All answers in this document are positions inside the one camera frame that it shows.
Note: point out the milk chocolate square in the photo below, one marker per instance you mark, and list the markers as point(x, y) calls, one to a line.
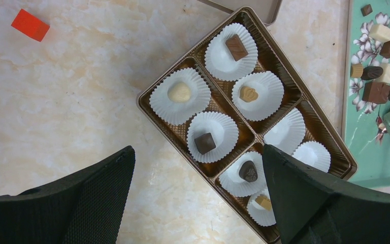
point(236, 47)

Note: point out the green floral tray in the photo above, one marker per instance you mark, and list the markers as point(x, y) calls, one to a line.
point(369, 145)

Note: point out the brown chocolate box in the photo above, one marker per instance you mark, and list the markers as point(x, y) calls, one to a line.
point(229, 95)

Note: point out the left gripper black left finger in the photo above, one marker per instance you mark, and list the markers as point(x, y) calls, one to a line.
point(84, 207)

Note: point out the white heart chocolate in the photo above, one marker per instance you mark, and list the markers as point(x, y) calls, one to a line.
point(180, 92)

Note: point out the red cube block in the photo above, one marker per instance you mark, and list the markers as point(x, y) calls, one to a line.
point(30, 25)

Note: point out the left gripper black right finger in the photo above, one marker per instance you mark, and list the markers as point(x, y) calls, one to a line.
point(311, 206)

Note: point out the dark chocolate square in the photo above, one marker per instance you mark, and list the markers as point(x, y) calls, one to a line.
point(205, 143)

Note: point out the dark round chocolate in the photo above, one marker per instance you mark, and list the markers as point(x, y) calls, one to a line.
point(248, 171)

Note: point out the tan square chocolate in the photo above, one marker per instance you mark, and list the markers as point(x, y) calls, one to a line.
point(264, 202)

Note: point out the caramel round chocolate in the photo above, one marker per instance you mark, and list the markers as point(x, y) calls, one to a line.
point(248, 94)

